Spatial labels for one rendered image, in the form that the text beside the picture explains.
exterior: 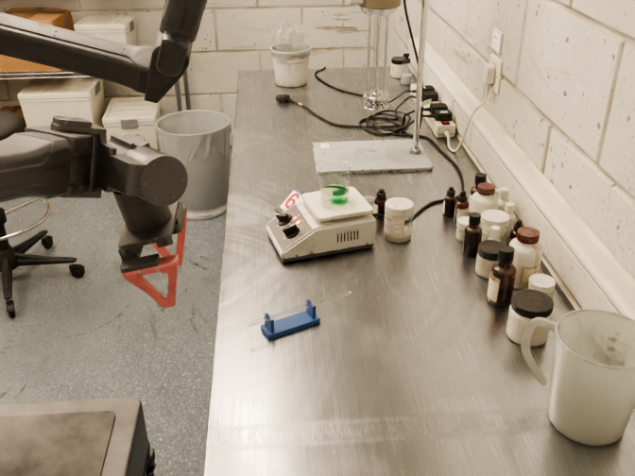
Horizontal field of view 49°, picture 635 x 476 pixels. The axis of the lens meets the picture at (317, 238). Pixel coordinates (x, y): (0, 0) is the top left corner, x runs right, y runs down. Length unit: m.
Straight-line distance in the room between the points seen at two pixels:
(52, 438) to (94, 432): 0.09
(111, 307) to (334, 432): 1.75
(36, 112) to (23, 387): 1.66
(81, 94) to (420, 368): 2.72
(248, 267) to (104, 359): 1.14
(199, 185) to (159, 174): 2.33
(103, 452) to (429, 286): 0.77
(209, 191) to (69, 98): 0.89
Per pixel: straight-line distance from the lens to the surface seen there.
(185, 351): 2.39
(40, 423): 1.70
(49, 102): 3.62
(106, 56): 1.17
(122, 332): 2.52
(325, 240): 1.37
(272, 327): 1.17
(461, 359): 1.15
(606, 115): 1.30
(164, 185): 0.77
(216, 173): 3.09
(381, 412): 1.04
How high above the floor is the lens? 1.47
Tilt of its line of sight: 29 degrees down
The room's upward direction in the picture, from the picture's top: straight up
